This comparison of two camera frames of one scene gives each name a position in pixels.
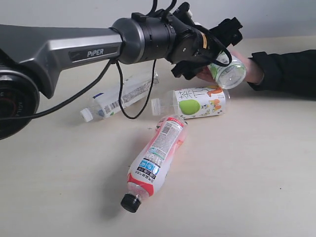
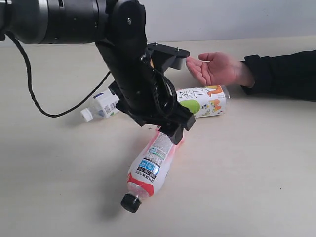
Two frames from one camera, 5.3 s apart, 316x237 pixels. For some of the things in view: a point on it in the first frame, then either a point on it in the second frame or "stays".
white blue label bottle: [105, 104] stays
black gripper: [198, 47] -> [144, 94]
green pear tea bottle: [191, 102] stays
